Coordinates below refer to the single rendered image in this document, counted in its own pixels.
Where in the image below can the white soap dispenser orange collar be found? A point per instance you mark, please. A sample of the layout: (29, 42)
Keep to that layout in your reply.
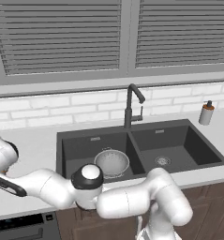
(206, 115)

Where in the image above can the black sink faucet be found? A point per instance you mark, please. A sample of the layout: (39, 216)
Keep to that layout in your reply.
(127, 109)

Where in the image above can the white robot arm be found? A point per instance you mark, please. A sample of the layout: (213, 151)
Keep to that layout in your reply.
(129, 200)

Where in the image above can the white metal colander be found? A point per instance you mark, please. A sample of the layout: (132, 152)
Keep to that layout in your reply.
(112, 162)

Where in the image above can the grey window frame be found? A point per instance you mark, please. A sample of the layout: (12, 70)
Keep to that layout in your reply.
(128, 37)

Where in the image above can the brown wooden cupboard door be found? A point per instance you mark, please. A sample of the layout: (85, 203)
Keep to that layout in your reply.
(85, 228)
(210, 209)

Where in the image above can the silver sink drain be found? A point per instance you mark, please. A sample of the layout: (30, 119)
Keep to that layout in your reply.
(162, 160)

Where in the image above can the grey window blind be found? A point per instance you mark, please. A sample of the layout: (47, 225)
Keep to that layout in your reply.
(185, 31)
(57, 34)

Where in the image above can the dark grey double sink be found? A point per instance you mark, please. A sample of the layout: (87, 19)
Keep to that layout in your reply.
(176, 143)

